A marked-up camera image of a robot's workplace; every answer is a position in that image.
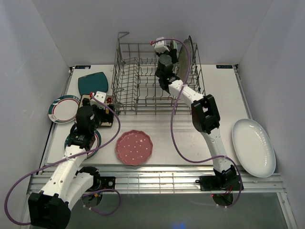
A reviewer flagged right logo sticker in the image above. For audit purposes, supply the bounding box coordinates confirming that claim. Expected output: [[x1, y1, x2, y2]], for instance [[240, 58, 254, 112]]
[[216, 64, 233, 69]]

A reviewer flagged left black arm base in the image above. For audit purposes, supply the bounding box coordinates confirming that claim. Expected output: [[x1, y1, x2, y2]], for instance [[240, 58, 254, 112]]
[[77, 167, 116, 192]]

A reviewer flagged purple cable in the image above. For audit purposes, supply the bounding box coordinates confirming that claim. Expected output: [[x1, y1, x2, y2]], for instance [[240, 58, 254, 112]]
[[4, 95, 122, 226], [154, 38, 243, 208]]

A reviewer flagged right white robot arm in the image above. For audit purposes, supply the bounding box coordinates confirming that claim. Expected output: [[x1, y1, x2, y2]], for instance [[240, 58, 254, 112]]
[[155, 50, 243, 190]]

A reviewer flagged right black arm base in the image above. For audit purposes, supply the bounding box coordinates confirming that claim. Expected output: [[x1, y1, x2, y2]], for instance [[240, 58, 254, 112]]
[[195, 176, 244, 191]]

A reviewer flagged grey wire dish rack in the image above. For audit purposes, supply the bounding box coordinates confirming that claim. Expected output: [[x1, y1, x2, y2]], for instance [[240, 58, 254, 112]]
[[111, 31, 206, 116]]

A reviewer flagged pink dotted scalloped plate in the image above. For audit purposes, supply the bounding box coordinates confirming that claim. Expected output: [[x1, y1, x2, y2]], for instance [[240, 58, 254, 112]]
[[115, 130, 153, 166]]

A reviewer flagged speckled beige round plate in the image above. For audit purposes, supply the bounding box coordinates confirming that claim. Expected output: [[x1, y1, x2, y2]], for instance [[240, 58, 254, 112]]
[[177, 38, 193, 82]]

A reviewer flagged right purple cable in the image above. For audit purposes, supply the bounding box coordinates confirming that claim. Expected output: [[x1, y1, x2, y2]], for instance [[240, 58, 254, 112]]
[[154, 38, 243, 208]]

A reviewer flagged white oval platter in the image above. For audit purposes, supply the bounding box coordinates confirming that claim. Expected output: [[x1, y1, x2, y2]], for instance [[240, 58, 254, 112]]
[[232, 119, 276, 178]]

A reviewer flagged left logo sticker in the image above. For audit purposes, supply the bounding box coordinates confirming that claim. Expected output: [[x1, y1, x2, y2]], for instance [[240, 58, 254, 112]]
[[74, 65, 91, 70]]

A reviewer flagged round plate red teal rim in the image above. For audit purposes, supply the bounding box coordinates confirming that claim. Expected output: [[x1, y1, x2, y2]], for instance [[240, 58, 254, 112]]
[[64, 128, 102, 156]]

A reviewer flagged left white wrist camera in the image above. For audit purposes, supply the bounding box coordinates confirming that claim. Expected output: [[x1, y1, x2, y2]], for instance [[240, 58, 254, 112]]
[[90, 91, 107, 109]]

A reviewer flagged cream square flower plate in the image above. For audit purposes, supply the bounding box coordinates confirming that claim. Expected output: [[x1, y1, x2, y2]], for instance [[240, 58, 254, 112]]
[[79, 94, 115, 127]]

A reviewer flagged black square floral plate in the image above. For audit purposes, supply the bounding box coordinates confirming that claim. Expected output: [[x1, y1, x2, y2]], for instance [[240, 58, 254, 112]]
[[188, 35, 195, 67]]

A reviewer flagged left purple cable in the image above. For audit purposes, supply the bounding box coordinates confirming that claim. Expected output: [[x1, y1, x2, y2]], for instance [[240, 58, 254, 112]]
[[4, 95, 122, 226]]

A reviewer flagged teal square plate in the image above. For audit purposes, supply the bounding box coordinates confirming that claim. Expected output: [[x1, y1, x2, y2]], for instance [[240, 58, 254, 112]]
[[78, 72, 109, 96]]

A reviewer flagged mint green flower plate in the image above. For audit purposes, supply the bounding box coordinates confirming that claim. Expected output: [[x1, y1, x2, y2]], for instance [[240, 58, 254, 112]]
[[170, 40, 178, 72]]

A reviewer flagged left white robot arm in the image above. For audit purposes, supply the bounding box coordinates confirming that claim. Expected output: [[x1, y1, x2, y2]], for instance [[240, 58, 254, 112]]
[[28, 94, 111, 229]]

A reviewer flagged logo sticker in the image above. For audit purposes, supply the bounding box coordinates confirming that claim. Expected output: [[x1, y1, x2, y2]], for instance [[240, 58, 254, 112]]
[[74, 65, 91, 70], [216, 64, 233, 69]]

